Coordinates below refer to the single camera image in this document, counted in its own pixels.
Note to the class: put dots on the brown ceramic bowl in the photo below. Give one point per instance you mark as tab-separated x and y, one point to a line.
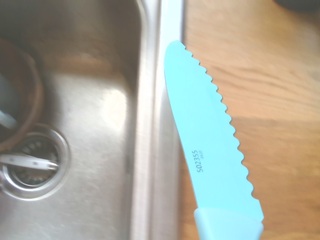
32	100

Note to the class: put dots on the teal plastic serrated knife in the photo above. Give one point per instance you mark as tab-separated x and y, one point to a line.
200	125

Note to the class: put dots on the stainless steel double sink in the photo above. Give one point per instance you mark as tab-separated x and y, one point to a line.
100	112

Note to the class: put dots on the metal sink drain strainer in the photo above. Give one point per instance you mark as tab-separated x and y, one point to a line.
60	155

